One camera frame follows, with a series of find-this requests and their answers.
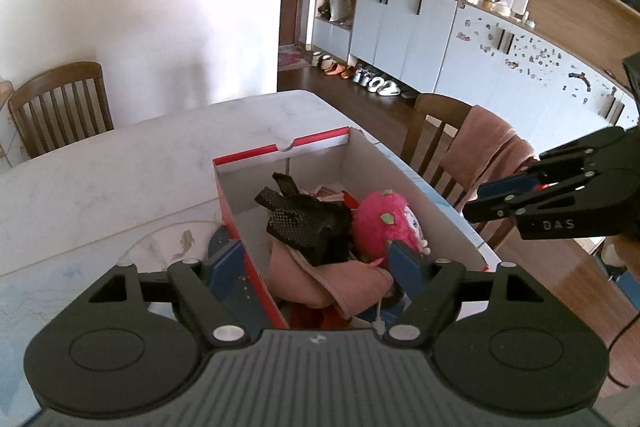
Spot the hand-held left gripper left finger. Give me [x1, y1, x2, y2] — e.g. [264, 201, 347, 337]
[89, 239, 261, 350]

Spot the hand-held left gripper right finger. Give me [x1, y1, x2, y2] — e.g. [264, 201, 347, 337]
[384, 241, 545, 348]

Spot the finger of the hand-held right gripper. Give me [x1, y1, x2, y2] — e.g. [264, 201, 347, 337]
[465, 169, 601, 223]
[477, 127, 628, 202]

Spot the pink plush toy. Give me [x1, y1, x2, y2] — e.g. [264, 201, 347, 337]
[350, 189, 432, 268]

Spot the pink fleece cloth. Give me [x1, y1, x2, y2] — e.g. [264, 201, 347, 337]
[265, 187, 396, 320]

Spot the black glove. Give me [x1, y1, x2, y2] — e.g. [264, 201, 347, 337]
[254, 172, 353, 267]

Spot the red and white cardboard box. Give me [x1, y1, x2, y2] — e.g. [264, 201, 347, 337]
[212, 127, 501, 330]

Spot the dusty pink blanket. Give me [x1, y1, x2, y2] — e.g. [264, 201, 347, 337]
[440, 104, 538, 208]

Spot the red cloth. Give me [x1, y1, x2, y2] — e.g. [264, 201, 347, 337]
[289, 299, 351, 332]

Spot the wooden slat-back chair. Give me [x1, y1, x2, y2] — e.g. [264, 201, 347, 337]
[7, 62, 115, 158]
[400, 93, 526, 248]

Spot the white sticker-covered cabinet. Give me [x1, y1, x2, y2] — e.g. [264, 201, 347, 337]
[434, 3, 640, 130]

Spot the row of shoes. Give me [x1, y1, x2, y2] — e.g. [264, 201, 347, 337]
[311, 51, 418, 100]

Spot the blue printed table mat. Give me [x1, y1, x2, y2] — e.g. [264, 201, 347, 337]
[0, 137, 501, 343]

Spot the patterned red rug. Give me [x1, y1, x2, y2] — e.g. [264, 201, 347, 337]
[277, 44, 316, 72]

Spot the white tote bag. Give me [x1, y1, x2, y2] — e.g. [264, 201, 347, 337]
[327, 0, 355, 25]

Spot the white cable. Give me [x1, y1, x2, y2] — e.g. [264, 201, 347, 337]
[370, 299, 388, 333]

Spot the black cable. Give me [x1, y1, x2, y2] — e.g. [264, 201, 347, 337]
[607, 314, 640, 388]

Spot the white cabinet with black handles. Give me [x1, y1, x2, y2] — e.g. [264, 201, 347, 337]
[348, 0, 458, 94]

